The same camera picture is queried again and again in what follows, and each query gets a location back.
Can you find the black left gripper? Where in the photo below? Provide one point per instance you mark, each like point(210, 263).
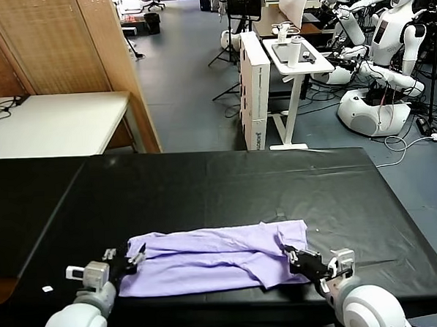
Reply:
point(117, 267)

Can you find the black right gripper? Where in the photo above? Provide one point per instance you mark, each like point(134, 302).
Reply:
point(313, 264)

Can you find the lavender printed t-shirt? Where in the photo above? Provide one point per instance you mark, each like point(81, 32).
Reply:
point(216, 262)

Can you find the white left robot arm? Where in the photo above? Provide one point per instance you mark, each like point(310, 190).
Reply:
point(78, 317)

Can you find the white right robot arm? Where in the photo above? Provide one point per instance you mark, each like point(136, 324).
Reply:
point(369, 306)

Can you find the large black table cover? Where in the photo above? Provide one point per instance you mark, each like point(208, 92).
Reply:
point(242, 191)

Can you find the white side table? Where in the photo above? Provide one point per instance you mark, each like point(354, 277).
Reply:
point(55, 124)

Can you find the tall white cardboard box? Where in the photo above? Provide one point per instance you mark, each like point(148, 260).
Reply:
point(255, 92)

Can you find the white standing desk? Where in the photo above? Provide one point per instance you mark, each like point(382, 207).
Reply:
point(309, 68)

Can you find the grey tablet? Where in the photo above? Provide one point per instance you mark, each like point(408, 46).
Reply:
point(281, 54)

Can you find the white thermos bottle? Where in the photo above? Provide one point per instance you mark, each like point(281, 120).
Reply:
point(295, 53)

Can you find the black tripod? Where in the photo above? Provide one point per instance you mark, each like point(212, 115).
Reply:
point(231, 42)

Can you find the wooden folding screen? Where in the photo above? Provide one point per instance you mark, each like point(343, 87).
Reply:
point(58, 43)

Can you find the brown wooden desk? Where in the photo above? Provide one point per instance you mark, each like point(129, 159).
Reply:
point(270, 23)

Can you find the white humanoid robot raised arms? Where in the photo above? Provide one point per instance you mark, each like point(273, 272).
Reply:
point(354, 28)

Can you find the black trash bin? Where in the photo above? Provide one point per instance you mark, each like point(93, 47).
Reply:
point(152, 23)

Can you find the white humanoid robot black shoulders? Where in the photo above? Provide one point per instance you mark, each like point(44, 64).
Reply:
point(384, 34)

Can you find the black light stand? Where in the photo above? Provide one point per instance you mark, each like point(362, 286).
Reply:
point(433, 60)

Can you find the large white curved sheet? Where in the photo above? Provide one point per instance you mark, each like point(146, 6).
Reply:
point(294, 2)

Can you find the black monitor panel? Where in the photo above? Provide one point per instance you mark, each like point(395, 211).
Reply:
point(244, 1)

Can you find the black office chair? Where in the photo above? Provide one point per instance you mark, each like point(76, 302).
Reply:
point(153, 0)

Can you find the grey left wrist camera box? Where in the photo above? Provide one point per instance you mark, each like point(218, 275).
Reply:
point(90, 274)

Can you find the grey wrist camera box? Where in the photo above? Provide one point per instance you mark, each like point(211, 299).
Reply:
point(90, 274)
point(342, 261)

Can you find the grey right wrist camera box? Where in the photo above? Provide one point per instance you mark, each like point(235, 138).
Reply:
point(342, 261)

